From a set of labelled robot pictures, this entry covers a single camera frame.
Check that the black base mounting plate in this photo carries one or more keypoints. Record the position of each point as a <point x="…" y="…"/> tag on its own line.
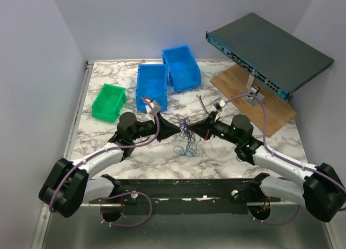
<point x="183" y="196"/>

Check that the small silver wrench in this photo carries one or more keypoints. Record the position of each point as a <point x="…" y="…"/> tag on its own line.
<point x="202" y="104"/>

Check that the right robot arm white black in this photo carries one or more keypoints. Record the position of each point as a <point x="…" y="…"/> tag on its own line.
<point x="317" y="188"/>

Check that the aluminium frame rail left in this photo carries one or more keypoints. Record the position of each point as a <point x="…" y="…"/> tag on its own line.
<point x="78" y="111"/>

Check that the metal switch stand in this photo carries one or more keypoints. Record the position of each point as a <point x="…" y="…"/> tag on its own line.
<point x="252" y="93"/>

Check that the green plastic bin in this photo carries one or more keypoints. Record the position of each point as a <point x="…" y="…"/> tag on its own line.
<point x="108" y="103"/>

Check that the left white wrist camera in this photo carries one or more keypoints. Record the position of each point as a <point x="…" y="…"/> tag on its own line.
<point x="152" y="106"/>

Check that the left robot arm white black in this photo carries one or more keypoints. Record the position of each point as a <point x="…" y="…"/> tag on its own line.
<point x="70" y="183"/>

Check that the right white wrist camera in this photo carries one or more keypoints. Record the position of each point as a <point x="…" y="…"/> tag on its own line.
<point x="219" y="104"/>

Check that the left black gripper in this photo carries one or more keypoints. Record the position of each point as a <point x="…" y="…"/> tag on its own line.
<point x="166" y="129"/>

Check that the blue plastic bin left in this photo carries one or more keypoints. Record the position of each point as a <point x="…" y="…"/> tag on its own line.
<point x="152" y="82"/>

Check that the blue plastic bin right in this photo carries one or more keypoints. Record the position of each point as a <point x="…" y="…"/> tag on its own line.
<point x="183" y="70"/>

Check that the dark network switch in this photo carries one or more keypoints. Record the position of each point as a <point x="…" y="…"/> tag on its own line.
<point x="276" y="58"/>

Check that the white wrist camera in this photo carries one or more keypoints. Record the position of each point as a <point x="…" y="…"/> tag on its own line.
<point x="152" y="106"/>
<point x="219" y="104"/>

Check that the wooden board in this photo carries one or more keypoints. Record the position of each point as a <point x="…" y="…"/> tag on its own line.
<point x="232" y="82"/>

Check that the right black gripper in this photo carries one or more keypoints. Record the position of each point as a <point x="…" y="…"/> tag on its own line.
<point x="206" y="127"/>

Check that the blue plastic bin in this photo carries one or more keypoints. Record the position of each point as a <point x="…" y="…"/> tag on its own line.
<point x="152" y="82"/>
<point x="183" y="70"/>

